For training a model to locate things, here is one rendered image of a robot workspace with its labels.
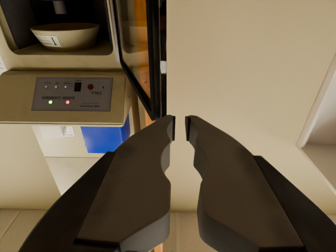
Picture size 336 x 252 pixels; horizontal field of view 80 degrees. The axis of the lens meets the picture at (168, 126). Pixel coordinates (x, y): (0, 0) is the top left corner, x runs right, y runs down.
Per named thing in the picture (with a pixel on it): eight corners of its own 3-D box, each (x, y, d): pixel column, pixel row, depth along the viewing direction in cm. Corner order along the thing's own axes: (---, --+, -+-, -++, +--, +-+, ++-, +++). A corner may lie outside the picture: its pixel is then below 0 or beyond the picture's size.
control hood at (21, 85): (128, 71, 53) (132, 105, 58) (5, 70, 53) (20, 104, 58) (118, 88, 43) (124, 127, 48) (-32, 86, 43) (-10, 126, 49)
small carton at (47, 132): (61, 109, 56) (67, 127, 59) (41, 111, 55) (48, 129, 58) (57, 118, 52) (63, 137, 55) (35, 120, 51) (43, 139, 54)
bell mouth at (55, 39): (106, 22, 63) (109, 41, 66) (51, 22, 64) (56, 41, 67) (86, 30, 49) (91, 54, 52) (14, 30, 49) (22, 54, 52)
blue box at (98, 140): (127, 106, 57) (131, 132, 62) (92, 106, 57) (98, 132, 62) (120, 125, 49) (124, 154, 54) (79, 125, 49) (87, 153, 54)
